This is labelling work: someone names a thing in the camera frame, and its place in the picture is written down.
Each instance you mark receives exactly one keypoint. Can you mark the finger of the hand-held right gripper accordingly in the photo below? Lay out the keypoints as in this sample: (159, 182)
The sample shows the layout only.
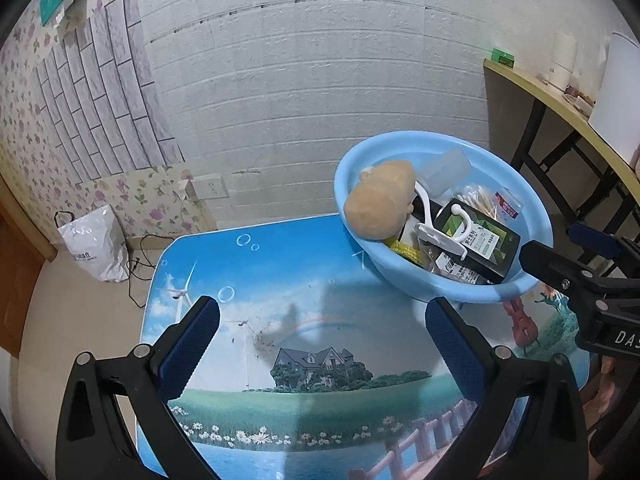
(592, 237)
(550, 265)

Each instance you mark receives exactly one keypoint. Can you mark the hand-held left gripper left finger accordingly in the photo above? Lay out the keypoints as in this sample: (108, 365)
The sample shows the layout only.
(192, 345)

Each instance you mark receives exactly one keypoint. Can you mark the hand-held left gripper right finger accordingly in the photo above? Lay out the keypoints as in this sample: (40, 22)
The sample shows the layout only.
(452, 350)

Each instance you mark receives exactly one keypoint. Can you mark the black and green box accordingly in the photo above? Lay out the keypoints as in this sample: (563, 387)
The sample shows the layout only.
(492, 250)

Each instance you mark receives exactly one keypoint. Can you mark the clear package with barcode label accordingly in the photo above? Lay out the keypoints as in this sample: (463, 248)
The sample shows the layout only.
(452, 265)

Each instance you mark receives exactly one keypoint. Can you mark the blue plastic basin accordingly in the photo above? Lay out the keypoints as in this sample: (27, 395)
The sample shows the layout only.
(390, 280)

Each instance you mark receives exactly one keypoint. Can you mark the bag of cotton swabs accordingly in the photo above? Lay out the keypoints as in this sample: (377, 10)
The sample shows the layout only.
(475, 197)

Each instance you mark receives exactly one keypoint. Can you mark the white plastic hook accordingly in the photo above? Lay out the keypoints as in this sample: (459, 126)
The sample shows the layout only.
(424, 207)

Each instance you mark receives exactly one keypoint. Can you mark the brown plush toy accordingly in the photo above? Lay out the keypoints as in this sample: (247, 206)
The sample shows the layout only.
(380, 200)

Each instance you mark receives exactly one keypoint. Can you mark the printed landscape desktop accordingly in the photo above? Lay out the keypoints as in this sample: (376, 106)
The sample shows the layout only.
(300, 270)

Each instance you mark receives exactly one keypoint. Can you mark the person's right hand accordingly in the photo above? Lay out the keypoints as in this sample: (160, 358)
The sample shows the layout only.
(607, 385)

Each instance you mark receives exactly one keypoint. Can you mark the yellow knitted item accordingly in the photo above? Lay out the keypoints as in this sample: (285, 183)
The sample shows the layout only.
(402, 250)

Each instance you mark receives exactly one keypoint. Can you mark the white electric kettle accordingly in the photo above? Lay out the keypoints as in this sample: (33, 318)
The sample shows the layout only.
(615, 110)

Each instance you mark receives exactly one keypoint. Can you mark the small dish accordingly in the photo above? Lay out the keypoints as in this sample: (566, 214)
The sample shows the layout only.
(580, 102)

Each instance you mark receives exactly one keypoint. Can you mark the white plastic bag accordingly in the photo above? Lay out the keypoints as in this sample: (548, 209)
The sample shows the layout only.
(95, 250)

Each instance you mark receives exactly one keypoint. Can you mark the white plug adapter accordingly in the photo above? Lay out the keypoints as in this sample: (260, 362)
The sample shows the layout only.
(187, 189)

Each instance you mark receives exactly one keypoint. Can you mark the stack of paper cups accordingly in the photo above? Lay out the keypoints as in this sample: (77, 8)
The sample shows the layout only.
(560, 65)

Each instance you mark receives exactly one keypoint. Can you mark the yellow side table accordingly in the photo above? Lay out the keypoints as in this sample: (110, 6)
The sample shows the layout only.
(520, 77)

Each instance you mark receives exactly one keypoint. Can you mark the brown wooden door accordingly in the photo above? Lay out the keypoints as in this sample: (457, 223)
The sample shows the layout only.
(15, 270)

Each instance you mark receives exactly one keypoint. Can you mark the small green box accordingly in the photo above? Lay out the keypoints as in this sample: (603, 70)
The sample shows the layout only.
(504, 56)

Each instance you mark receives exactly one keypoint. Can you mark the white wall outlet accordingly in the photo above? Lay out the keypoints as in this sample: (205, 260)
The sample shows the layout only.
(212, 188)

